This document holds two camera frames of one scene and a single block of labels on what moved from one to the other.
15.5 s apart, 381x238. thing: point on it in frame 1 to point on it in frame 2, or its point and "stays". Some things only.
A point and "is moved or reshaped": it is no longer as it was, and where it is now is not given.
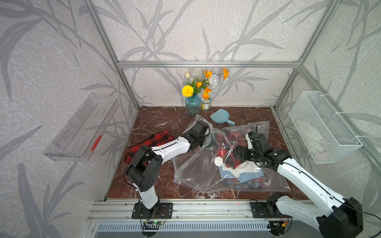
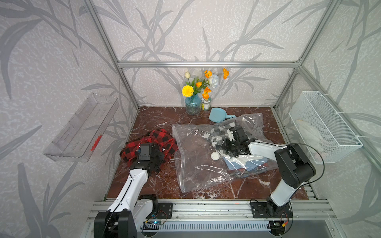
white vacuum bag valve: (218, 161) to (215, 155)
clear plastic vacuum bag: (234, 158) is moved or reshaped
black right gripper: (244, 149) to (225, 147)
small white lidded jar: (206, 104) stays
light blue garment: (242, 178) to (251, 165)
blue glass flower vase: (193, 104) stays
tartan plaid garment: (234, 184) to (270, 171)
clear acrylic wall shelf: (75, 139) stays
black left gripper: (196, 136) to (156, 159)
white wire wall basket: (325, 136) stays
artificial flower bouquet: (196, 86) stays
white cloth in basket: (314, 138) stays
